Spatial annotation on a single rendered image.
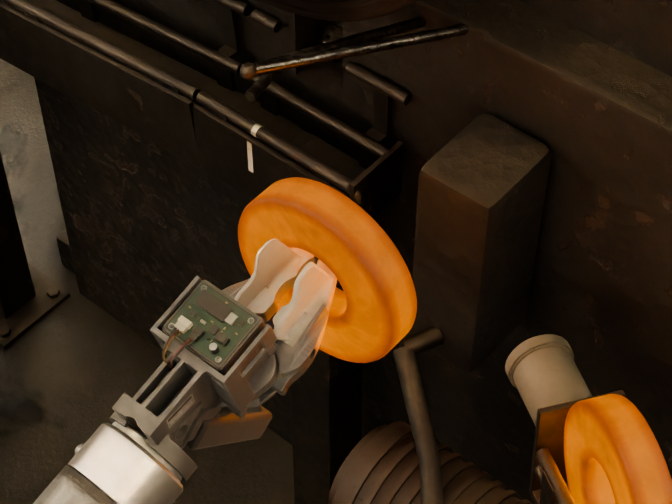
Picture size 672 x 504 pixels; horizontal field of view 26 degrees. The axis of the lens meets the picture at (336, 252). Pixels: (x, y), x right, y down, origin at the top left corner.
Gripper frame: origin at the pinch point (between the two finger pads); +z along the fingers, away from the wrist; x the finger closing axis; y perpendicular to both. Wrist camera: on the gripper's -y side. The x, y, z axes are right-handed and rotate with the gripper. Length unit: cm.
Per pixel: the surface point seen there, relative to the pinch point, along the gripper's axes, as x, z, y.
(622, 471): -26.4, 0.4, -6.5
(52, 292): 70, -1, -88
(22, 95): 107, 24, -98
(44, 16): 52, 12, -21
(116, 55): 40.9, 11.6, -19.3
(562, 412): -18.5, 4.0, -14.1
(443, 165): 1.0, 15.1, -9.0
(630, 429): -25.1, 3.5, -6.6
